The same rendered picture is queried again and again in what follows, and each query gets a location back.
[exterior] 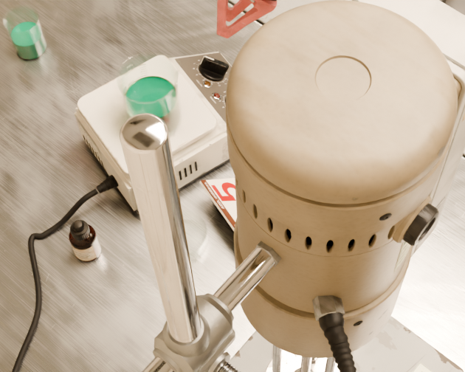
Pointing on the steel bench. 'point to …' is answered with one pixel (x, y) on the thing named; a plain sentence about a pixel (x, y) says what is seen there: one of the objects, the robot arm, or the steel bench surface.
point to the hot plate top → (115, 118)
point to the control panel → (190, 64)
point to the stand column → (162, 220)
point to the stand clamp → (214, 321)
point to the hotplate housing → (198, 158)
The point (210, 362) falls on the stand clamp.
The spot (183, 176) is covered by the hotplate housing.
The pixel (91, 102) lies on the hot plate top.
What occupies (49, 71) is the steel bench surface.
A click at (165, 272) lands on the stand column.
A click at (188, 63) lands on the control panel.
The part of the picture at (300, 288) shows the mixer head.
